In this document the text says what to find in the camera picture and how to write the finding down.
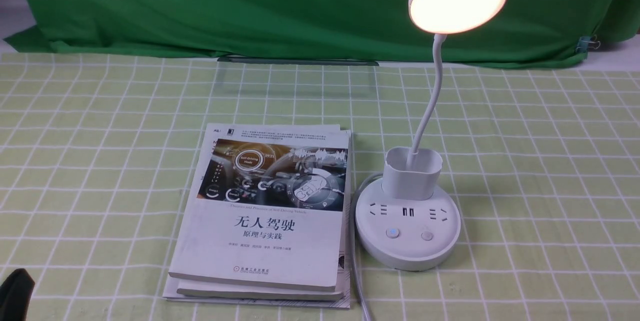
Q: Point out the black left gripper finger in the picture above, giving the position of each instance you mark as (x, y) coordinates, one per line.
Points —
(15, 295)

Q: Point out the white desk lamp with sockets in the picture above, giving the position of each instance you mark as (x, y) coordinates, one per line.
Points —
(402, 217)

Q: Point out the bottom thin white booklet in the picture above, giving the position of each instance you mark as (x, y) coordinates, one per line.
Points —
(345, 281)

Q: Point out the green checkered tablecloth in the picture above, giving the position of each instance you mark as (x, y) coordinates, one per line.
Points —
(98, 153)

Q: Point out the middle white book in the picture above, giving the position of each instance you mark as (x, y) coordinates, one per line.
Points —
(260, 294)

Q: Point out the white self-driving textbook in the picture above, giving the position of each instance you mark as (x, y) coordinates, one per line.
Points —
(260, 241)

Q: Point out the transparent acrylic sheet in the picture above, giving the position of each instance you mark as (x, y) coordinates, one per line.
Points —
(280, 79)

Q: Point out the green backdrop cloth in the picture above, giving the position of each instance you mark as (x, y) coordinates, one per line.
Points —
(526, 33)

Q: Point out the binder clip on backdrop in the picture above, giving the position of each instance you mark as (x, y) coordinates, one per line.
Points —
(587, 43)

